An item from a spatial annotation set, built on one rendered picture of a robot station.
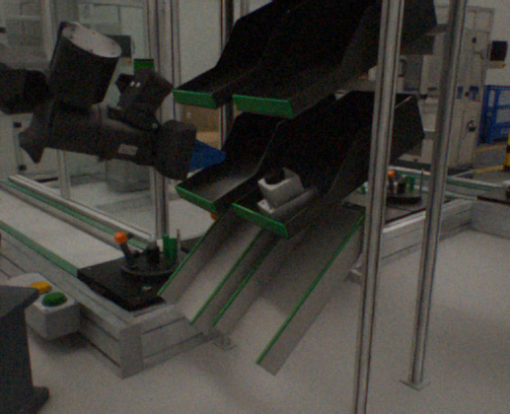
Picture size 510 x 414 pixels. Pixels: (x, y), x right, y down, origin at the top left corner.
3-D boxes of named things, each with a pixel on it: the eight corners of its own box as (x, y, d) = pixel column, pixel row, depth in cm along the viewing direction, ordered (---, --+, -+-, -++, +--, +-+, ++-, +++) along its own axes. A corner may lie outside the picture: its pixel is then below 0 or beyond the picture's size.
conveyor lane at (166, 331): (143, 370, 98) (140, 320, 96) (64, 309, 122) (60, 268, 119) (459, 233, 179) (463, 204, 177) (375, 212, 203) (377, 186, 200)
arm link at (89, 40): (-16, 92, 58) (8, -11, 52) (49, 89, 64) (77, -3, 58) (45, 158, 54) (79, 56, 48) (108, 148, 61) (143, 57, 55)
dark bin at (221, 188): (216, 216, 81) (197, 175, 77) (179, 197, 91) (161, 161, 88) (345, 128, 91) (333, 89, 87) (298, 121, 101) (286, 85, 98)
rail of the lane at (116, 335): (121, 379, 95) (118, 325, 92) (-33, 250, 158) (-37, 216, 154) (148, 368, 99) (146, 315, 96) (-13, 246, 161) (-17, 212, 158)
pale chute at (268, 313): (274, 377, 75) (256, 364, 72) (227, 337, 85) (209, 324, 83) (386, 221, 79) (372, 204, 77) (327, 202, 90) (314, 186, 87)
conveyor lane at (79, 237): (137, 356, 103) (135, 310, 100) (-10, 245, 162) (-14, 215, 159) (246, 311, 121) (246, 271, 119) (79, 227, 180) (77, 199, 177)
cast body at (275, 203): (276, 231, 72) (259, 188, 69) (263, 220, 76) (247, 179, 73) (327, 201, 74) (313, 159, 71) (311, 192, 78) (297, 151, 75)
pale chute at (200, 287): (208, 337, 85) (190, 324, 83) (174, 306, 96) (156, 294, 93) (310, 202, 90) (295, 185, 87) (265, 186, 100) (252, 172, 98)
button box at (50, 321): (46, 342, 100) (43, 311, 98) (6, 305, 115) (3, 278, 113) (82, 329, 105) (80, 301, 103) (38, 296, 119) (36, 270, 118)
